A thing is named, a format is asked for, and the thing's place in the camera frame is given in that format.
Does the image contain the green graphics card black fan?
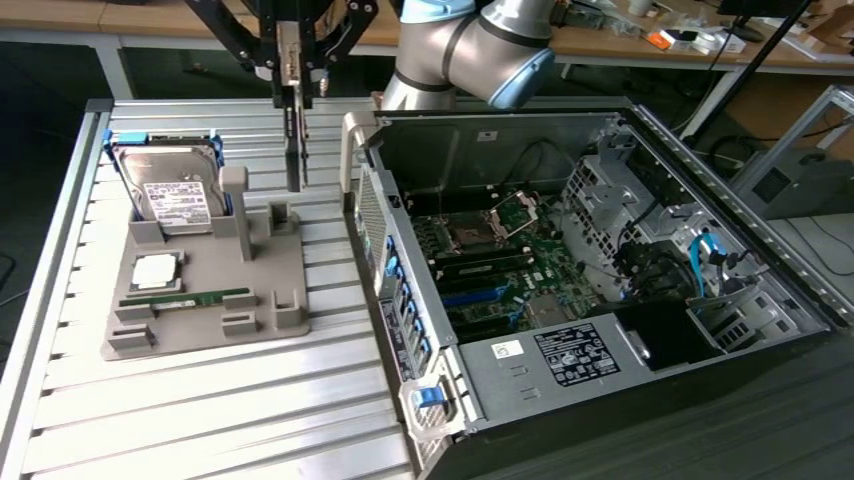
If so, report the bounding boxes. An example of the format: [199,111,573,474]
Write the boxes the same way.
[275,22,314,194]

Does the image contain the wooden desk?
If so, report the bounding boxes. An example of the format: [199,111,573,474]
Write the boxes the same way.
[0,0,854,101]

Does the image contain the hard disk in blue carrier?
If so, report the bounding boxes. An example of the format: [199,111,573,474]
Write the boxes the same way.
[103,128,232,237]

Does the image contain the metal socket cover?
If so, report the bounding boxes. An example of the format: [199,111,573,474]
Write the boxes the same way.
[490,192,542,234]

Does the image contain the CPU socket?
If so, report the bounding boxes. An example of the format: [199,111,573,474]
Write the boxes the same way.
[443,212,499,249]

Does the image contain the black RAM slot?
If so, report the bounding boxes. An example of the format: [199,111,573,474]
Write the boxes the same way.
[439,262,535,281]
[431,251,527,269]

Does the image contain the silver CPU chip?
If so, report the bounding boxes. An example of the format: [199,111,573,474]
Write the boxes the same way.
[128,252,187,293]

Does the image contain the green RAM stick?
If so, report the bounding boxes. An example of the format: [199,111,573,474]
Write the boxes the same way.
[136,288,252,310]

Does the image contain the black expansion slot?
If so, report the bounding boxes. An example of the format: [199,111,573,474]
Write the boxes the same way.
[438,278,503,296]

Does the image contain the orange and black box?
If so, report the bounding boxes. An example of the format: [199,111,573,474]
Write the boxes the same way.
[650,28,699,51]

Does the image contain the silver disk bay cage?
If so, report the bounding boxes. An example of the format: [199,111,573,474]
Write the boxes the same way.
[559,152,669,261]

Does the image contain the blue expansion slot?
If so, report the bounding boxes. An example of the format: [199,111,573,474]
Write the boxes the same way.
[440,287,507,308]

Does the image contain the grey plastic parts rack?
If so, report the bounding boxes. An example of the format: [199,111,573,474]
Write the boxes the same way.
[99,166,314,362]

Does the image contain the green motherboard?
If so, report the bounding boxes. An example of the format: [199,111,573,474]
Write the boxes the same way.
[406,192,606,341]

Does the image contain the white box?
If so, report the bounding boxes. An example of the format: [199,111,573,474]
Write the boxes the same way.
[693,29,747,55]

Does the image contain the silver chipset heatsink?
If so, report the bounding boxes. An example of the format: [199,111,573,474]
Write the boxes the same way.
[526,294,577,326]

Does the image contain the black tripod pole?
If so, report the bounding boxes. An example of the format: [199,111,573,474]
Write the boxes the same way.
[679,0,817,142]

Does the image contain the black monitor stand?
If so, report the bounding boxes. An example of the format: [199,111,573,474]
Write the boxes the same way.
[717,0,813,42]

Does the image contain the silver power supply unit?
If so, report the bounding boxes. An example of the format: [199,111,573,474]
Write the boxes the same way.
[456,314,653,426]

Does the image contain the black plastic shroud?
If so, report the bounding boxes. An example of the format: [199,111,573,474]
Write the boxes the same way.
[611,299,727,372]

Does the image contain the grey computer tower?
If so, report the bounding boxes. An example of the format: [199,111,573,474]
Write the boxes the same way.
[730,144,854,221]

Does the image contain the brown cardboard piece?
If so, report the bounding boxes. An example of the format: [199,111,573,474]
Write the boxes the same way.
[803,0,854,49]

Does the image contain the silver slotted disk bay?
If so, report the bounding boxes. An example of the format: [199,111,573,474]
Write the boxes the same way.
[686,289,829,357]

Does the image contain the open black PC case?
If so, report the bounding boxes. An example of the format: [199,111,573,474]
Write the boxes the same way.
[339,96,846,480]

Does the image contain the black wire bundle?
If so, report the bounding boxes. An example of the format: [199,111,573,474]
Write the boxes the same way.
[610,239,693,304]

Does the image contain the light blue wire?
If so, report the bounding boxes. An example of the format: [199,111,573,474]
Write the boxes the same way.
[689,231,727,301]

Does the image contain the aluminium profile frame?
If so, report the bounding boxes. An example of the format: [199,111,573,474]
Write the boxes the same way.
[777,84,854,151]

